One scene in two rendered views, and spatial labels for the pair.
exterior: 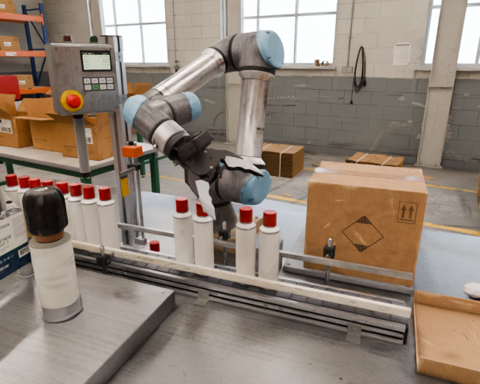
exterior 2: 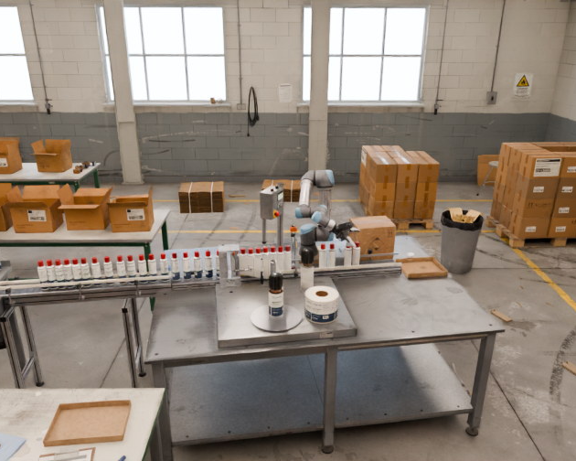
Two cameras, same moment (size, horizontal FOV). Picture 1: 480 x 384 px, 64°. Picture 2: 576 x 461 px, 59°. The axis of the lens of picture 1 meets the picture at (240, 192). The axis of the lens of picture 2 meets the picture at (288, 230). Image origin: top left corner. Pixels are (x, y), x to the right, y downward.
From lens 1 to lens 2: 2.88 m
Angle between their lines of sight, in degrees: 28
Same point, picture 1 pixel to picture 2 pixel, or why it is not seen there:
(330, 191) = (366, 230)
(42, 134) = (80, 218)
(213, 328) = (348, 284)
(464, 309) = (410, 261)
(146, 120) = (325, 219)
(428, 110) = (311, 138)
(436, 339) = (407, 270)
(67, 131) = (118, 213)
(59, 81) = (272, 208)
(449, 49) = (320, 91)
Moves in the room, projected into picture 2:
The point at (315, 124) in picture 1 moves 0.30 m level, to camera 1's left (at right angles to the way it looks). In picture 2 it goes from (217, 156) to (200, 158)
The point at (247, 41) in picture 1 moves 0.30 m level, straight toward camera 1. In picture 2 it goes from (323, 176) to (346, 187)
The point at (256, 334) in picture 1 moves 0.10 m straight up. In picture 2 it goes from (362, 282) to (363, 270)
